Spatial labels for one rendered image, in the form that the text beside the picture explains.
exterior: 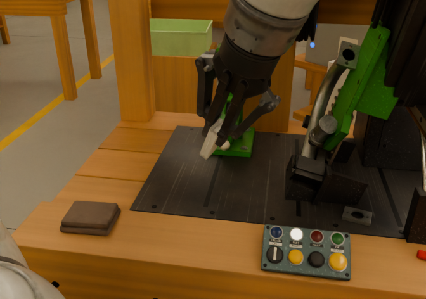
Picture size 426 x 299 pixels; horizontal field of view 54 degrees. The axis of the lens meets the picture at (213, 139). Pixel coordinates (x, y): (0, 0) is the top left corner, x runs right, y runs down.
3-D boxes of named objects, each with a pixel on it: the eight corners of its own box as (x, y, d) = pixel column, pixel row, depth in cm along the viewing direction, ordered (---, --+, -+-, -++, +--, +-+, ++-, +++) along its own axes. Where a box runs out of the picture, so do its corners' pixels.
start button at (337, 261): (346, 272, 69) (347, 270, 68) (328, 270, 70) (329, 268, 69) (346, 254, 71) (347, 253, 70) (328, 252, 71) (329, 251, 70)
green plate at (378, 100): (376, 145, 82) (431, 43, 72) (335, 132, 82) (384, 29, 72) (367, 121, 92) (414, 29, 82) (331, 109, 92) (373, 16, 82)
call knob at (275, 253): (281, 263, 71) (282, 261, 70) (266, 261, 71) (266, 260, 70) (283, 248, 72) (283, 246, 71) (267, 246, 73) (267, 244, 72)
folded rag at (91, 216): (59, 233, 81) (56, 220, 80) (76, 208, 88) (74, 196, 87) (108, 237, 80) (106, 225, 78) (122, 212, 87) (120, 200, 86)
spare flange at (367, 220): (371, 215, 86) (372, 211, 86) (369, 226, 83) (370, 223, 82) (344, 208, 88) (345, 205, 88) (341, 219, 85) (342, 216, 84)
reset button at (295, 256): (302, 265, 71) (302, 263, 70) (288, 263, 71) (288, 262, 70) (302, 251, 72) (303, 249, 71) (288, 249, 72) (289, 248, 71)
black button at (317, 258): (323, 267, 70) (324, 266, 69) (309, 266, 70) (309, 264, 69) (323, 253, 71) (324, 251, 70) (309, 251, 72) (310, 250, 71)
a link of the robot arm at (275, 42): (292, 32, 43) (271, 75, 47) (322, 1, 48) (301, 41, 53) (219, -12, 44) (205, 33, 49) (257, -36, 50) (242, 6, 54)
